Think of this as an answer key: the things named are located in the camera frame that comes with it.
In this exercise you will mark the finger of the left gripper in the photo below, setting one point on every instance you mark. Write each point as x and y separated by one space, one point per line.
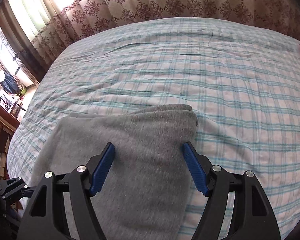
25 193
12 189

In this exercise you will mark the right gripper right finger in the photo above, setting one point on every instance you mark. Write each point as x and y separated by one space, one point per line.
252 214

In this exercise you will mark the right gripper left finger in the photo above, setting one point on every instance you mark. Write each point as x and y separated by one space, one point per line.
61 203

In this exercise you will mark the wooden bookshelf with books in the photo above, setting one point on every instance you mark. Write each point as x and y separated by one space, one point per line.
8 126

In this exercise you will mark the hanging dark clothes outside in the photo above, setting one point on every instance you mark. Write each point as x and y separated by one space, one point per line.
10 85

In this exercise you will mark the plaid bed sheet mattress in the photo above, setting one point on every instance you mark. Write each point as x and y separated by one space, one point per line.
242 82

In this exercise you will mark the patterned beige curtain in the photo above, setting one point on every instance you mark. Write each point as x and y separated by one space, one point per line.
59 23

